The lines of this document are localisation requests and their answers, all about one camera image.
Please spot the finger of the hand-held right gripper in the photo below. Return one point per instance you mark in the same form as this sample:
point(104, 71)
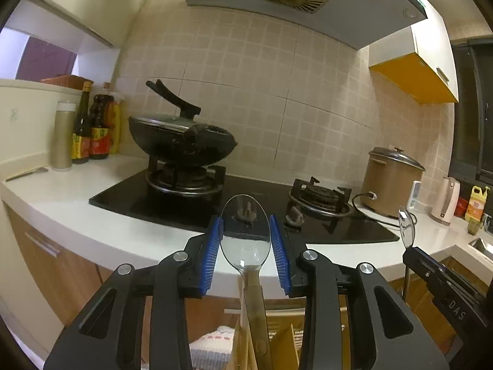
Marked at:
point(456, 310)
point(420, 260)

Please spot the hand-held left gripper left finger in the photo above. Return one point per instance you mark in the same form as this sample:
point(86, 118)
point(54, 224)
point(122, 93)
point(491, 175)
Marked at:
point(210, 254)

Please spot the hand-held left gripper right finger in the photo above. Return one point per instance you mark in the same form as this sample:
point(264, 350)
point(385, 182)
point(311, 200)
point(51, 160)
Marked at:
point(279, 254)

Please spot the metal spoon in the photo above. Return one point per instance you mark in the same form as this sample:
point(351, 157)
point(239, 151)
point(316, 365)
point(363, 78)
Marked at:
point(406, 227)
point(244, 246)

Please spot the cooktop knob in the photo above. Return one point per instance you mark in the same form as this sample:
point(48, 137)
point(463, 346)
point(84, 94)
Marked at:
point(294, 216)

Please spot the steel sink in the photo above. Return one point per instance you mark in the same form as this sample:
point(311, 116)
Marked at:
point(481, 248)

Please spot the white electric kettle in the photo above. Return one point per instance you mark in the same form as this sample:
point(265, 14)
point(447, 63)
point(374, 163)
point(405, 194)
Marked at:
point(445, 200)

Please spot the red packet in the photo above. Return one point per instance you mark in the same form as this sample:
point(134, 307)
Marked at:
point(460, 207)

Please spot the black burner grate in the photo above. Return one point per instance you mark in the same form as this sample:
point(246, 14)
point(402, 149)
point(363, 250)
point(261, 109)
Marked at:
point(185, 185)
point(319, 196)

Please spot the yellow oil bottle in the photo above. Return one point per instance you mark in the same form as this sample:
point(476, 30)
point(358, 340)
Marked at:
point(477, 204)

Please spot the brown rice cooker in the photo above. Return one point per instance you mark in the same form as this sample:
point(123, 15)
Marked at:
point(385, 185)

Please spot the black glass gas cooktop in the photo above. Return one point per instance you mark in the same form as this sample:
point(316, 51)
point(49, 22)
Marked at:
point(134, 204)

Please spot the striped woven tablecloth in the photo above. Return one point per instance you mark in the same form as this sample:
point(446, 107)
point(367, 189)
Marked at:
point(212, 345)

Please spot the black wok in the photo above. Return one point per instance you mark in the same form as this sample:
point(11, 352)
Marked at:
point(173, 148)

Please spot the yellow seasoning bottle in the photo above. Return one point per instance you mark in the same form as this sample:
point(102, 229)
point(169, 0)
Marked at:
point(115, 127)

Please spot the dark window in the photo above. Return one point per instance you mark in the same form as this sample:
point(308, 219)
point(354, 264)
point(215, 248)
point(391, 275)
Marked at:
point(470, 104)

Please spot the brown sauce bottle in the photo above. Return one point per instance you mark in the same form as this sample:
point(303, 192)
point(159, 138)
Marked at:
point(100, 131)

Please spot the wooden base cabinets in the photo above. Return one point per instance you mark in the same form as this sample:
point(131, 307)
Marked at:
point(38, 262)

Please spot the dark soy sauce bottle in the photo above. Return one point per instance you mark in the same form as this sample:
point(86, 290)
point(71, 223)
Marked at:
point(81, 135)

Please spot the beige canister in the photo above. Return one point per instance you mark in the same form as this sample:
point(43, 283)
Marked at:
point(63, 138)

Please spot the metal utensil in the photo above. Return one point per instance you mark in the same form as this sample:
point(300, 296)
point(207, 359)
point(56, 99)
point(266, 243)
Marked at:
point(27, 174)

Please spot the brown wicker tray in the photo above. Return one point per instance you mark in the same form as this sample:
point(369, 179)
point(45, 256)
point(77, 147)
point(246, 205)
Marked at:
point(65, 81)

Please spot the white and yellow wall cabinet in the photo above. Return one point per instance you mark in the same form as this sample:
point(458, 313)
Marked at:
point(420, 73)

